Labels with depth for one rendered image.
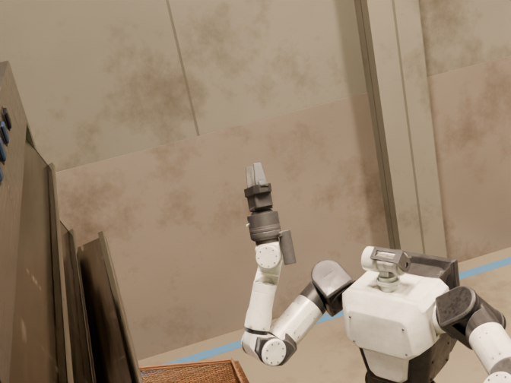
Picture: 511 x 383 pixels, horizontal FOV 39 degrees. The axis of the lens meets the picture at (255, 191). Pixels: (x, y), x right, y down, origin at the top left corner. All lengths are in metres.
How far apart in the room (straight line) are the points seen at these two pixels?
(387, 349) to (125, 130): 2.50
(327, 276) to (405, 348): 0.31
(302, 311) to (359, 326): 0.17
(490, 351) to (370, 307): 0.35
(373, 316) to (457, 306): 0.22
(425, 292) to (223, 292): 2.70
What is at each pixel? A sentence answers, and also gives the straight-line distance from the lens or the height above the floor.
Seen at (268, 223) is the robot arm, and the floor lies 1.61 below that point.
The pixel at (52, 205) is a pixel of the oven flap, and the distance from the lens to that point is 2.19.
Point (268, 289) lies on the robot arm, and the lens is 2.01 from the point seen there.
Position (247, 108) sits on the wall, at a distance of 4.22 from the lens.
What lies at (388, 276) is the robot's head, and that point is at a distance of 1.97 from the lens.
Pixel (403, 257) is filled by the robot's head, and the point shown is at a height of 1.51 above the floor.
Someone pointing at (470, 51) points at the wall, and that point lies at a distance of 4.69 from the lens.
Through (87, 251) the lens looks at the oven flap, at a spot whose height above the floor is 1.40.
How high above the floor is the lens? 2.39
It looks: 20 degrees down
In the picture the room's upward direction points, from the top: 12 degrees counter-clockwise
